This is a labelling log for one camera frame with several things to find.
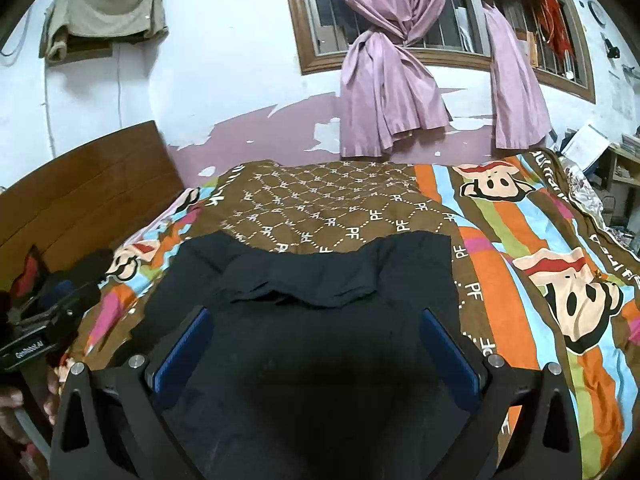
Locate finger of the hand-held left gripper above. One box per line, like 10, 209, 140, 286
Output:
50, 282, 101, 321

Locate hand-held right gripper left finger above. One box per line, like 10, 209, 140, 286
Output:
50, 305, 216, 480

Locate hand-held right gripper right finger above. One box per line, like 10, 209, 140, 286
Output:
420, 307, 583, 480

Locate black jacket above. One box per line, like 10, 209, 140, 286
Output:
129, 231, 501, 480

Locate person's left hand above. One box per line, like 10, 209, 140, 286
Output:
0, 360, 63, 453

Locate dark green jacket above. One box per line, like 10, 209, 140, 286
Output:
72, 249, 116, 283

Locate red cloth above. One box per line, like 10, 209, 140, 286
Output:
11, 246, 43, 296

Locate wooden headboard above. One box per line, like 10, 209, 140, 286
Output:
0, 120, 185, 281

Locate brown cartoon printed blanket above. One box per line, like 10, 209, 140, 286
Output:
60, 149, 640, 480

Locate white floral cloth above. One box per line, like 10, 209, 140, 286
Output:
562, 160, 608, 221

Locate white paper board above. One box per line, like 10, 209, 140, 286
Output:
561, 124, 612, 171

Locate wooden shelf unit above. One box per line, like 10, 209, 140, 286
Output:
597, 142, 640, 226

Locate narrow pink curtain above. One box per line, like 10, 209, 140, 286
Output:
462, 0, 553, 150

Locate wide pink curtain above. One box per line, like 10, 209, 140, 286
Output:
320, 0, 453, 157

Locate beige hanging cloth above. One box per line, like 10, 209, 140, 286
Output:
39, 0, 170, 65

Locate red hanging tassels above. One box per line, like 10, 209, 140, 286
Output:
537, 0, 573, 56

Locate white wall cable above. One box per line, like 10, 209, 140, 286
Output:
42, 60, 57, 161
114, 42, 126, 131

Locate wooden window frame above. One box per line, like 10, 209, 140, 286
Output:
280, 0, 597, 105

